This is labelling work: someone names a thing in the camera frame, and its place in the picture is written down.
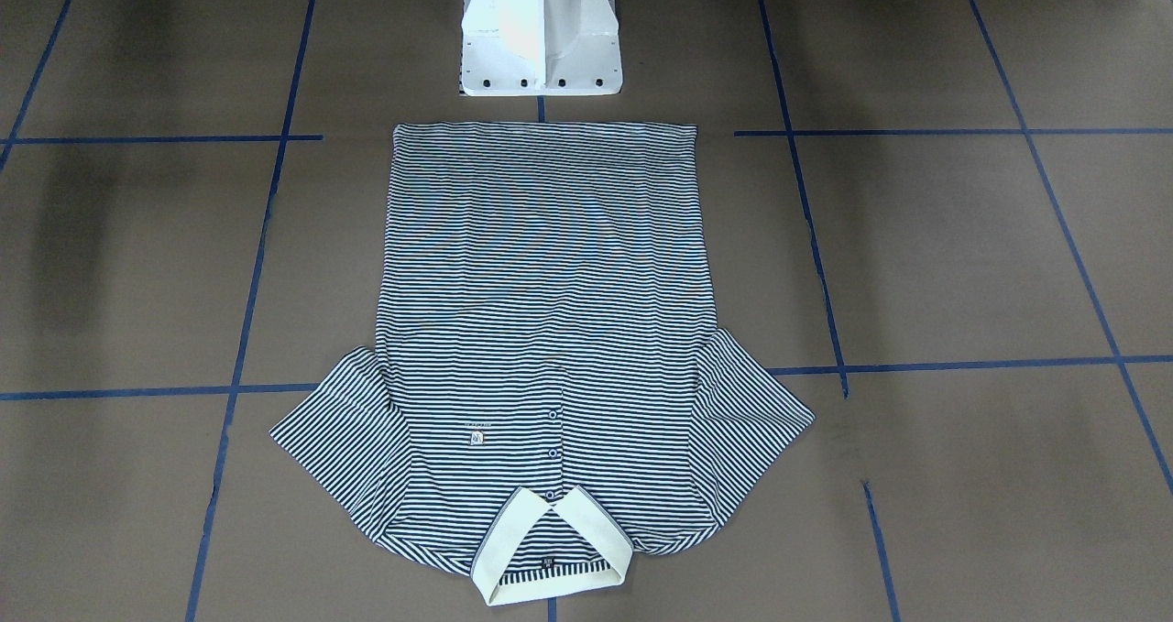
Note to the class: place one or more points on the navy white striped polo shirt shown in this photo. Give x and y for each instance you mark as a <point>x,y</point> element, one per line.
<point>549,393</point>

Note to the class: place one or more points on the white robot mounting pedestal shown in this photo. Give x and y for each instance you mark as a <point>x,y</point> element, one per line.
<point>513,48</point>

